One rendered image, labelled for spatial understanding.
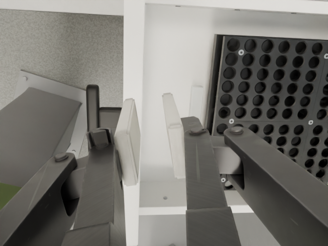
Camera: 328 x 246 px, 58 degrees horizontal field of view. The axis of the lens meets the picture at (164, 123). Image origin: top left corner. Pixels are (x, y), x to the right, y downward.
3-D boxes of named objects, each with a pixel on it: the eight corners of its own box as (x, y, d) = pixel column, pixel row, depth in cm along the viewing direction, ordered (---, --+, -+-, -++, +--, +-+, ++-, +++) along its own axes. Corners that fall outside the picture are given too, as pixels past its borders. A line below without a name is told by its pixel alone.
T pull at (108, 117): (89, 151, 32) (88, 156, 31) (87, 82, 29) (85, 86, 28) (123, 151, 32) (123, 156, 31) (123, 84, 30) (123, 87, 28)
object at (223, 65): (205, 188, 36) (206, 190, 35) (223, 35, 30) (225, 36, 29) (220, 187, 36) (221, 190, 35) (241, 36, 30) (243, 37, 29)
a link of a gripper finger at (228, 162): (188, 153, 13) (254, 143, 13) (177, 117, 18) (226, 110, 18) (191, 182, 14) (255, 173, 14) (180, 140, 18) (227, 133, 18)
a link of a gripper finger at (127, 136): (138, 186, 16) (124, 188, 16) (141, 135, 22) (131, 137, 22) (128, 133, 14) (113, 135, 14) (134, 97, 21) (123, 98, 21)
